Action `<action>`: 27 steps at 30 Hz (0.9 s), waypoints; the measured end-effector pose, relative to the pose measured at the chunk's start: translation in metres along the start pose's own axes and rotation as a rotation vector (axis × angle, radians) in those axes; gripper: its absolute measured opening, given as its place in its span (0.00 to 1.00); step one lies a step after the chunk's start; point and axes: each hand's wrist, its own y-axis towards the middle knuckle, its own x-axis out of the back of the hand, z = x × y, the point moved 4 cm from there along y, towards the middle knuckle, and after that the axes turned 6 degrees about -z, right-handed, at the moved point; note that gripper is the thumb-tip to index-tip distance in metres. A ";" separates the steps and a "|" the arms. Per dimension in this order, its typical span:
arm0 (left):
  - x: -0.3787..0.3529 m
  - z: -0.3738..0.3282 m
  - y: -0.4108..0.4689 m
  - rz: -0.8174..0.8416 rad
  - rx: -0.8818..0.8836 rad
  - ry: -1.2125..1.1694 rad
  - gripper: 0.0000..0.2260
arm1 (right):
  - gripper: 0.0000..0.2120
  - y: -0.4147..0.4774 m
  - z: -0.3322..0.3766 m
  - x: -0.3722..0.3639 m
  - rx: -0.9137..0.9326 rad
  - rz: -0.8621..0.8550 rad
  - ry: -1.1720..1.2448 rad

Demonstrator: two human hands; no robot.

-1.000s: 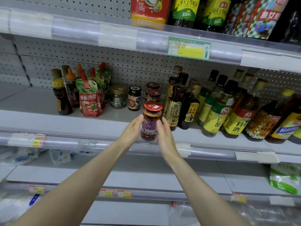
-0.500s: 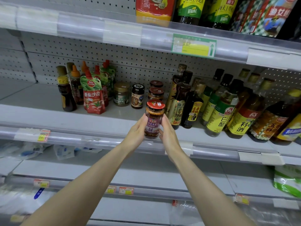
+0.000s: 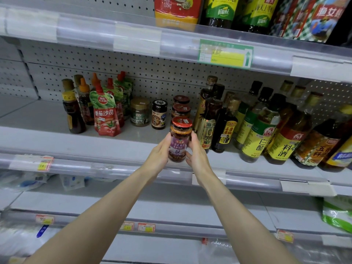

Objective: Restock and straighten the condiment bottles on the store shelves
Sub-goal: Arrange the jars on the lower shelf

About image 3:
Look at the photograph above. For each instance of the person's right hand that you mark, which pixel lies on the person's right hand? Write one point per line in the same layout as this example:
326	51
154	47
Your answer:
199	162

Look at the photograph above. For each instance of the person's left hand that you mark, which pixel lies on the person's left hand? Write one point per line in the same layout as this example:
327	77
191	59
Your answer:
158	159

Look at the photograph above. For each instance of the white metal store shelving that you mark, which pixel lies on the white metal store shelving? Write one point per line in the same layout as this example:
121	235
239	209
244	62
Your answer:
44	137

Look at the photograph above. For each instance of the orange oyster sauce squeeze bottle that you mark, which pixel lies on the orange oyster sauce squeeze bottle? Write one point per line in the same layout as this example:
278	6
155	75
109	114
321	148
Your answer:
177	9

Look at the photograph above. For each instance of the blue-label oyster sauce bottle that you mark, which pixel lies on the blue-label oyster sauce bottle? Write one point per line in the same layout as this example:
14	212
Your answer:
319	19

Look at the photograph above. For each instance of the person's right forearm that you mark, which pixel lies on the person's right forearm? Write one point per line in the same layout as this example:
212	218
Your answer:
247	231

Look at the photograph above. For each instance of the person's left forearm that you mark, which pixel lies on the person's left forearm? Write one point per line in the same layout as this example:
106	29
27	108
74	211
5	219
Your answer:
93	228

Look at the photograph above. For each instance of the white pink yellow shelf tag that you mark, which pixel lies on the white pink yellow shelf tag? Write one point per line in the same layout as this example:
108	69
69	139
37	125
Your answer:
33	163

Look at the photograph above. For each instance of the pack of clear empty bottles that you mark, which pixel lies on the pack of clear empty bottles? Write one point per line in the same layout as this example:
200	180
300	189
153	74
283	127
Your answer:
308	253

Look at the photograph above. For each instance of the dark-lidded glass jar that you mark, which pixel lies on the dark-lidded glass jar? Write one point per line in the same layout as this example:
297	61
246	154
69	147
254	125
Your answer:
159	115

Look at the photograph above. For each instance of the glass jar tan lid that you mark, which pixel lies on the glass jar tan lid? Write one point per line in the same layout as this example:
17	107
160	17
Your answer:
140	113

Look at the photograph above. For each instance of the brown jar dark lid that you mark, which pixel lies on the brown jar dark lid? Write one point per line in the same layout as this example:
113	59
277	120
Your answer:
181	99

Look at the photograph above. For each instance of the red tomato sauce pouch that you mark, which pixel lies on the red tomato sauce pouch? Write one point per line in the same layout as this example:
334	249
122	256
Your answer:
105	118

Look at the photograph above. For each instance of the small dark bottle yellow cap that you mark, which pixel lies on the small dark bottle yellow cap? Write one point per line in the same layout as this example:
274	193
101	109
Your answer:
72	115
78	79

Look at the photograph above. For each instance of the yellow green price tag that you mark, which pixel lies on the yellow green price tag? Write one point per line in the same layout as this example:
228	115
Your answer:
225	54

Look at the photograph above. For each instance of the dark bottle orange label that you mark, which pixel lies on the dark bottle orange label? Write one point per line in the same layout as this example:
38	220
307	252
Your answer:
319	145

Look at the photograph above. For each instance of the blue white plastic bags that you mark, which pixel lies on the blue white plastic bags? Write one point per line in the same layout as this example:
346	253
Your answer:
33	181

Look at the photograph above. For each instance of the large amber cooking wine jug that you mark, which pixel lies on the large amber cooking wine jug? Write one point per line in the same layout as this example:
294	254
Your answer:
340	157

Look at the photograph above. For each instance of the white green bag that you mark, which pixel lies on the white green bag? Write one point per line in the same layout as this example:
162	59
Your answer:
338	214

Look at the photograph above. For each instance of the yellow-capped green label bottle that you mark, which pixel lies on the yellow-capped green label bottle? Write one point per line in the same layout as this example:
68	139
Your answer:
220	11
256	12

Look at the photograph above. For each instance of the white plastic packets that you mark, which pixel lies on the white plastic packets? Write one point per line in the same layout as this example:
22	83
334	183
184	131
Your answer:
25	239

